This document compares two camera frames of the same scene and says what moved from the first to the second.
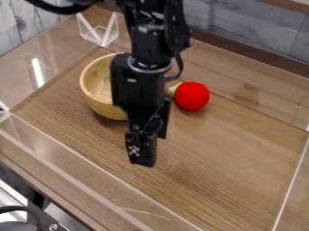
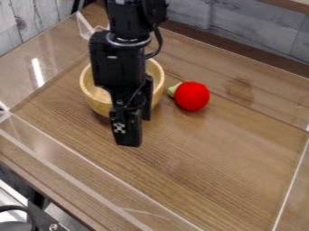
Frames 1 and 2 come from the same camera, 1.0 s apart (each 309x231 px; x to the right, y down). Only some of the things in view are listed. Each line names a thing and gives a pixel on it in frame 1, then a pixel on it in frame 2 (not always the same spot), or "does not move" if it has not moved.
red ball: x=191 y=95 does not move
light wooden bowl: x=95 y=84 does not move
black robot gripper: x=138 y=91 to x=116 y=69
